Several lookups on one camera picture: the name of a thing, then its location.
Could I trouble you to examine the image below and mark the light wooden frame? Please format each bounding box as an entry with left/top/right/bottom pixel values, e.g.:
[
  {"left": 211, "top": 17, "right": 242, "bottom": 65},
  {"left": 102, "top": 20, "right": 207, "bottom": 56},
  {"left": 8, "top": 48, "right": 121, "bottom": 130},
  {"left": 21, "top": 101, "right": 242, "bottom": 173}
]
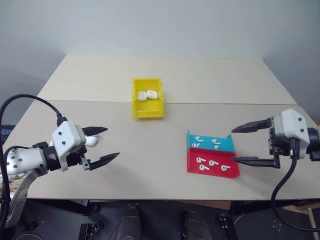
[{"left": 294, "top": 201, "right": 320, "bottom": 231}]

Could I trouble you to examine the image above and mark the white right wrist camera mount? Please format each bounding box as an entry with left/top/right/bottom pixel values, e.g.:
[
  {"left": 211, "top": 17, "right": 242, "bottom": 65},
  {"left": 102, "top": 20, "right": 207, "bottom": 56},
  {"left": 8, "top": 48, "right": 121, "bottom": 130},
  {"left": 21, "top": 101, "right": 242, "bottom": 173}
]
[{"left": 270, "top": 108, "right": 310, "bottom": 160}]

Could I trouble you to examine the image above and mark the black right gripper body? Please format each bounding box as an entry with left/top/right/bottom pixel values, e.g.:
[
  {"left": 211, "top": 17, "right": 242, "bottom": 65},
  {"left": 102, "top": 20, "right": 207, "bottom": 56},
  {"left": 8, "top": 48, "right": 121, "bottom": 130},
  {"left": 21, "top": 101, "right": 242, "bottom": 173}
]
[{"left": 268, "top": 126, "right": 293, "bottom": 157}]

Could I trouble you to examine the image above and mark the dark rounded shape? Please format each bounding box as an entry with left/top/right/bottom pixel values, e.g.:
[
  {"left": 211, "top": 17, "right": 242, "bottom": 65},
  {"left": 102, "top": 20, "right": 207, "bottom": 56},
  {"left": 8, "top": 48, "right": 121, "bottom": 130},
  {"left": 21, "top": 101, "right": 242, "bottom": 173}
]
[
  {"left": 119, "top": 206, "right": 141, "bottom": 240},
  {"left": 183, "top": 211, "right": 201, "bottom": 240}
]

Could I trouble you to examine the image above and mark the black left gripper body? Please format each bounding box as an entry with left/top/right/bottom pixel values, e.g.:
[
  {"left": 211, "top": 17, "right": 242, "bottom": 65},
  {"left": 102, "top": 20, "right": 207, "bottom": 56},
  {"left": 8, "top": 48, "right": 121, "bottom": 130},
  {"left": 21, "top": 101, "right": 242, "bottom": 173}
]
[{"left": 66, "top": 144, "right": 92, "bottom": 173}]

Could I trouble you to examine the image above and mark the black metal clamp bracket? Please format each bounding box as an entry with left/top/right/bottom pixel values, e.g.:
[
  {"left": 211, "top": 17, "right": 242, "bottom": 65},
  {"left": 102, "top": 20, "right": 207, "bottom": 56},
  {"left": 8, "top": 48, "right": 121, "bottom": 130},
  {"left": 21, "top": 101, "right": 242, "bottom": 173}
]
[{"left": 217, "top": 212, "right": 230, "bottom": 240}]

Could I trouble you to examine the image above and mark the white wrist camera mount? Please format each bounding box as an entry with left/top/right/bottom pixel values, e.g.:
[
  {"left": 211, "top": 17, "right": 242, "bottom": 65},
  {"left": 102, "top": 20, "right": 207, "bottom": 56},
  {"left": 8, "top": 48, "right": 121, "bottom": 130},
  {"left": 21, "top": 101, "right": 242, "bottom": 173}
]
[
  {"left": 51, "top": 121, "right": 88, "bottom": 161},
  {"left": 270, "top": 108, "right": 310, "bottom": 160}
]

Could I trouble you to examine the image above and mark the small black metal bracket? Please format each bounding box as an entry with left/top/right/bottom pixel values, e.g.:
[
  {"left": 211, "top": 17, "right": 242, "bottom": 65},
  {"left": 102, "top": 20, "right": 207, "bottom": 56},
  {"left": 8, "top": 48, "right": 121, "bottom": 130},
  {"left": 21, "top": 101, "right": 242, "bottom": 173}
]
[{"left": 91, "top": 219, "right": 105, "bottom": 233}]

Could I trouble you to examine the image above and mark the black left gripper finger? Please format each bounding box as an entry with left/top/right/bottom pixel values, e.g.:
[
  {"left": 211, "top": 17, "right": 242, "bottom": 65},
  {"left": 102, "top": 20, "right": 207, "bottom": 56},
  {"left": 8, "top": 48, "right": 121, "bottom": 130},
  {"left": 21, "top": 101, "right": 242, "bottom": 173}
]
[
  {"left": 88, "top": 152, "right": 121, "bottom": 172},
  {"left": 81, "top": 126, "right": 109, "bottom": 138}
]

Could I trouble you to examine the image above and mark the blue plastic tray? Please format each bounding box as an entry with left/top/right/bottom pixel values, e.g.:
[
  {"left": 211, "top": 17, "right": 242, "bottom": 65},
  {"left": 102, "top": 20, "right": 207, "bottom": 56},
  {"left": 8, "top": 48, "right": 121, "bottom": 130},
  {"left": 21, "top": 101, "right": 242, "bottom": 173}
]
[{"left": 185, "top": 129, "right": 237, "bottom": 154}]

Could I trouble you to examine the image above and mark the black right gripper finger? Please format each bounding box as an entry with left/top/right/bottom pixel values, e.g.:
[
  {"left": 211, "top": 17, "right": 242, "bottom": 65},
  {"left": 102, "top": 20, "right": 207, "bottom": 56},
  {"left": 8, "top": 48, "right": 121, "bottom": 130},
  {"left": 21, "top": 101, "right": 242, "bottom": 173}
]
[
  {"left": 230, "top": 151, "right": 281, "bottom": 169},
  {"left": 230, "top": 119, "right": 274, "bottom": 134}
]

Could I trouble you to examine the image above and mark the black base panel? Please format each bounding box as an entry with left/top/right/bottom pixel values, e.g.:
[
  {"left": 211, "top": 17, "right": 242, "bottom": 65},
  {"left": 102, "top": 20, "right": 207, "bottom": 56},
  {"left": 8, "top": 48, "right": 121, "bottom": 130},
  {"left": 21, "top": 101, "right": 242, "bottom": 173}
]
[
  {"left": 232, "top": 207, "right": 320, "bottom": 240},
  {"left": 14, "top": 198, "right": 92, "bottom": 240}
]

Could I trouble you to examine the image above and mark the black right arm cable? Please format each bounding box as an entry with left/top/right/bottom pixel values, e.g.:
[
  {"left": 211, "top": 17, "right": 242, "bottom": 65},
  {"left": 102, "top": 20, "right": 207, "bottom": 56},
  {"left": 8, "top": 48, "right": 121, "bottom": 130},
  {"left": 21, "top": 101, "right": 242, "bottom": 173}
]
[{"left": 271, "top": 138, "right": 320, "bottom": 232}]

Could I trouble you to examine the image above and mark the red plastic tray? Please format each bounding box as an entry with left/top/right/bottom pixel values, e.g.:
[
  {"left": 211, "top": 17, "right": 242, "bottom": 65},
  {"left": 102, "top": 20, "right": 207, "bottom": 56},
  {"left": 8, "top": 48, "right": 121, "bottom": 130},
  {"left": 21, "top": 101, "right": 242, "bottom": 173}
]
[{"left": 186, "top": 147, "right": 241, "bottom": 180}]

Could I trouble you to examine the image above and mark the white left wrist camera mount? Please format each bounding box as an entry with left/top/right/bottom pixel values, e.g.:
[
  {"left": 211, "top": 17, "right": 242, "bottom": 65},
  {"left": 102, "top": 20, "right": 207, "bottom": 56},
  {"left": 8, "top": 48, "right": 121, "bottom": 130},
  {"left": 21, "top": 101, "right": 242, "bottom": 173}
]
[{"left": 51, "top": 121, "right": 88, "bottom": 161}]

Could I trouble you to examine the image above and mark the yellow plastic bin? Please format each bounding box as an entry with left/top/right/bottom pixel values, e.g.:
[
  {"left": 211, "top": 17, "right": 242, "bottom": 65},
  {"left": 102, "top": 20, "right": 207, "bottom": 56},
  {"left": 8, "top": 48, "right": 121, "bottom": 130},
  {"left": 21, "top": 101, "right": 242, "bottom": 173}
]
[{"left": 131, "top": 77, "right": 166, "bottom": 119}]

